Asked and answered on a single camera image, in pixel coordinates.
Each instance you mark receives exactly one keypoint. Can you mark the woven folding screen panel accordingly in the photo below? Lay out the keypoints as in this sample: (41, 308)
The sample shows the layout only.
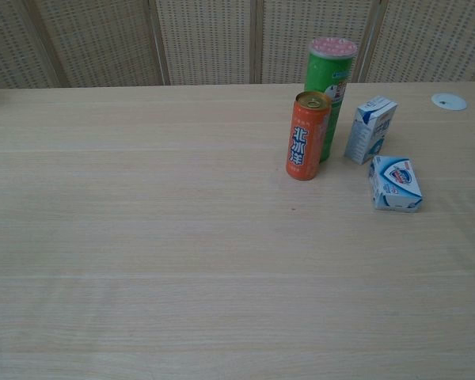
(431, 39)
(206, 39)
(99, 39)
(289, 31)
(8, 43)

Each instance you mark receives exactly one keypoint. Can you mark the white blue milk carton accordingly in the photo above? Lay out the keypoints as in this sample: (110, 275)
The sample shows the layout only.
(366, 132)

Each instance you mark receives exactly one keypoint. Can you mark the small white blue packet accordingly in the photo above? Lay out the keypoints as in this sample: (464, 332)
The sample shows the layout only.
(400, 178)

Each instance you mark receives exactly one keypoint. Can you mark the green chip tube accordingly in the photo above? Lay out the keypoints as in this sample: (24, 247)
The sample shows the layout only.
(332, 71)

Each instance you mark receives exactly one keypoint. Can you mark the orange soda can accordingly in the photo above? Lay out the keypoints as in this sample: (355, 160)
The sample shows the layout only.
(302, 138)

